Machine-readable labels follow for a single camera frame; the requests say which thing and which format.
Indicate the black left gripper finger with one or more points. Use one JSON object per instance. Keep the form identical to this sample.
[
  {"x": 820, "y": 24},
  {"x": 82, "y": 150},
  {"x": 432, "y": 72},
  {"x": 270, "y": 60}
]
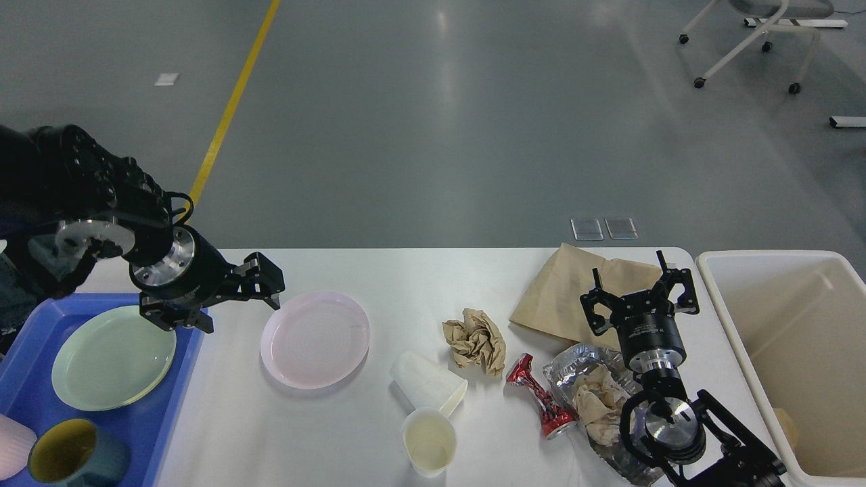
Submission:
[
  {"x": 257, "y": 278},
  {"x": 169, "y": 318}
]

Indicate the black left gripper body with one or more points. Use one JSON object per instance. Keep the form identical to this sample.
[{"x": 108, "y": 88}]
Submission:
[{"x": 189, "y": 276}]

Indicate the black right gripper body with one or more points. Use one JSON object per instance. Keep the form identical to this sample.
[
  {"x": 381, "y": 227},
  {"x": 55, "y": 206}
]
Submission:
[{"x": 649, "y": 341}]

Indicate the pink plate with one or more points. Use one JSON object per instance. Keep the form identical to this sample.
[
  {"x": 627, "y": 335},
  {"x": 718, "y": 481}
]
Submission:
[{"x": 315, "y": 340}]

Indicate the pink mug dark inside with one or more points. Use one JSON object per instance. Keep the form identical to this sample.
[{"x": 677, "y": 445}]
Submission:
[{"x": 17, "y": 441}]

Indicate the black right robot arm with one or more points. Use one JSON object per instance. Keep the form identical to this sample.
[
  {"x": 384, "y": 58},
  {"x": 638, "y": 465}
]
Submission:
[{"x": 694, "y": 442}]

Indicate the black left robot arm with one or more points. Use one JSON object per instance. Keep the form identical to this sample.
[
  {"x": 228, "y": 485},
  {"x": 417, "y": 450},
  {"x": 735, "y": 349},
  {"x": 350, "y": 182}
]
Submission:
[{"x": 68, "y": 203}]

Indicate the flat brown paper bag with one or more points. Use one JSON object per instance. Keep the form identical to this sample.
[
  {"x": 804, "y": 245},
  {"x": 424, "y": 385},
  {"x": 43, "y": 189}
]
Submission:
[{"x": 552, "y": 305}]

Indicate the silver foil bag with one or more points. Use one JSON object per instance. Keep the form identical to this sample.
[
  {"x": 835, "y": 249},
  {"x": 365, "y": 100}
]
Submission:
[{"x": 581, "y": 359}]

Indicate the light green plate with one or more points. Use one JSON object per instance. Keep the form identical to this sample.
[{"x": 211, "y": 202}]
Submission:
[{"x": 112, "y": 361}]

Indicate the crumpled tissue in bag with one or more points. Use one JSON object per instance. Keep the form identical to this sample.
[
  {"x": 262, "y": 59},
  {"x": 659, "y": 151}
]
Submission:
[{"x": 599, "y": 400}]

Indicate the clear floor plate left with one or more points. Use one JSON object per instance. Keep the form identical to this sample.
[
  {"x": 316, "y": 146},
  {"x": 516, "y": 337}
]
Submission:
[{"x": 587, "y": 229}]

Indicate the clear floor plate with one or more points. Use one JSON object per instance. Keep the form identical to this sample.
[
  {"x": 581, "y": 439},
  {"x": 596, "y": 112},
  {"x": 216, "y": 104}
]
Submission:
[
  {"x": 621, "y": 228},
  {"x": 587, "y": 229}
]

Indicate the clear floor plate right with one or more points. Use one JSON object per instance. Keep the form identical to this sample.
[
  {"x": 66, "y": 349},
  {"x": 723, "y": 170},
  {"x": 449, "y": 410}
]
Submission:
[{"x": 621, "y": 228}]

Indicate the crushed red can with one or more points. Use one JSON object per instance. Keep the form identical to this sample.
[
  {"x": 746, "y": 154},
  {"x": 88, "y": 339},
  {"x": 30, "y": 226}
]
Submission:
[{"x": 553, "y": 419}]

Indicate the blue plastic tray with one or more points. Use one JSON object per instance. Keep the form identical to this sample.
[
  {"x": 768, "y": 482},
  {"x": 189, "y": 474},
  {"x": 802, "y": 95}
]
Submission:
[{"x": 145, "y": 426}]

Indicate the cream plastic bin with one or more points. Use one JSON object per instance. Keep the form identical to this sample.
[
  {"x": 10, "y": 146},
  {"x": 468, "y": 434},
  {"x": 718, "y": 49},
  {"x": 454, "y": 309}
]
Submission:
[{"x": 796, "y": 323}]

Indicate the crumpled brown paper ball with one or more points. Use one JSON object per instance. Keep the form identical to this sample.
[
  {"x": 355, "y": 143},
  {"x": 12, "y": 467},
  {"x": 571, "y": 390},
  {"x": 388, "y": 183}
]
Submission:
[{"x": 475, "y": 339}]

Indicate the person in jeans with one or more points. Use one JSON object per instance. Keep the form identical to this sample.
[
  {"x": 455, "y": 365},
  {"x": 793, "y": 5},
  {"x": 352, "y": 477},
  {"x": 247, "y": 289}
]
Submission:
[{"x": 23, "y": 289}]

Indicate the teal mug yellow inside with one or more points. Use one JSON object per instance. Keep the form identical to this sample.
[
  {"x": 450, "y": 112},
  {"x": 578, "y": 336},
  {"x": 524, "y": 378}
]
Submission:
[{"x": 77, "y": 452}]

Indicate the white paper cup lying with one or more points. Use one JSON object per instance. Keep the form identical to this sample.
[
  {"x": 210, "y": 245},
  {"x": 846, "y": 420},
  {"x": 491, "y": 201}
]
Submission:
[{"x": 427, "y": 384}]

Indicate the white paper cup upright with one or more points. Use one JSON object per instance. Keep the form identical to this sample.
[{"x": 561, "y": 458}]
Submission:
[{"x": 430, "y": 441}]

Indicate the white bar on floor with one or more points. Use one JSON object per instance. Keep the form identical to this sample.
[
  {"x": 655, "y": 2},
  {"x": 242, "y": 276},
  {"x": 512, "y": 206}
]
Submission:
[{"x": 847, "y": 122}]

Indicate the white office chair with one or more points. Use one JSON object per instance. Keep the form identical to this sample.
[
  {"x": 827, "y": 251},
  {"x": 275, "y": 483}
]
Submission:
[{"x": 772, "y": 17}]

